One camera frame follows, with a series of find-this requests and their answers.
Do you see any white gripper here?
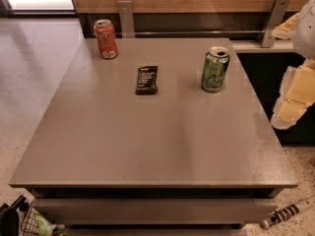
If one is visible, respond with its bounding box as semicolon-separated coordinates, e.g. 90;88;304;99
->
271;59;315;130

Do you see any orange soda can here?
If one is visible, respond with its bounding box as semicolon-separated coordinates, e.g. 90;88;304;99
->
94;19;118;60

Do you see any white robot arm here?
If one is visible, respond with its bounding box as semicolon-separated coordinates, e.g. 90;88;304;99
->
271;0;315;130

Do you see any green soda can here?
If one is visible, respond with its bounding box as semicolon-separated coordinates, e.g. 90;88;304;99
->
201;46;230;92

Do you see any black white striped tube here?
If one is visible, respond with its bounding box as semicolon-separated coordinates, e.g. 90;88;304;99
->
261;197;314;230

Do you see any black snack bar wrapper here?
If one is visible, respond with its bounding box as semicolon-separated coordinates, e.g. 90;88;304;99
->
135;66;158;95

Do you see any grey table drawer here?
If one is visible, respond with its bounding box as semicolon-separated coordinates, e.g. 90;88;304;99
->
33;199;276;225

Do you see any green bag in basket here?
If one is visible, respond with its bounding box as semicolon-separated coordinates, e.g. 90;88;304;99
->
33;213;66;236

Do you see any black object bottom left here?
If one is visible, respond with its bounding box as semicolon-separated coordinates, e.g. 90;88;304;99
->
0;195;30;236

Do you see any right metal bracket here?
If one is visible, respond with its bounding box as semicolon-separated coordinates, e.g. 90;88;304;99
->
259;0;291;48

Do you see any metal bracket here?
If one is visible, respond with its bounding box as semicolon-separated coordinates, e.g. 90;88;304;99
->
259;0;291;48
118;0;135;38

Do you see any left metal bracket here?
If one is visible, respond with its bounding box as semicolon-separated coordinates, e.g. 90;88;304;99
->
118;0;135;38

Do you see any black wire basket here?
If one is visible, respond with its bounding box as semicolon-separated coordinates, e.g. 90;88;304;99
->
20;204;38;236

